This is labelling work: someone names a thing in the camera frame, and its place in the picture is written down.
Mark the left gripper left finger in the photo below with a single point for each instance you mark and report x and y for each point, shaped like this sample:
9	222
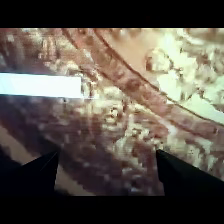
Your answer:
36	178

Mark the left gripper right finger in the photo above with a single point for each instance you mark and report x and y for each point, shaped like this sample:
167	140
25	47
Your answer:
186	180

